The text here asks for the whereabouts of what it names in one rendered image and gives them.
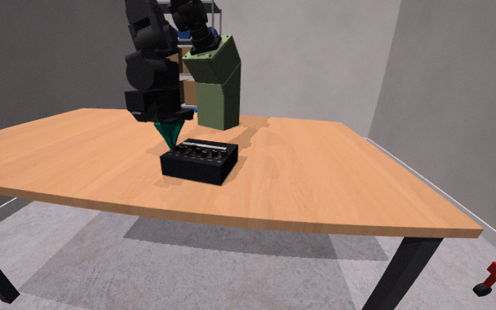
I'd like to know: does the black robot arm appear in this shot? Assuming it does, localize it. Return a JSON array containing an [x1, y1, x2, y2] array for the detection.
[[124, 0, 222, 122]]

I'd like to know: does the black control desk with knobs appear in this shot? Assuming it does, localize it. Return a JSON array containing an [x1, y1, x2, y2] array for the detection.
[[160, 138, 238, 186]]

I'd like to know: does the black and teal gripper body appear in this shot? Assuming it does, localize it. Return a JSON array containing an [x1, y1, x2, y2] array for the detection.
[[151, 86, 194, 124]]

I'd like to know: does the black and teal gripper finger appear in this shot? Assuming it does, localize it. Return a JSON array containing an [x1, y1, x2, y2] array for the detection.
[[162, 120, 185, 149], [153, 122, 175, 149]]

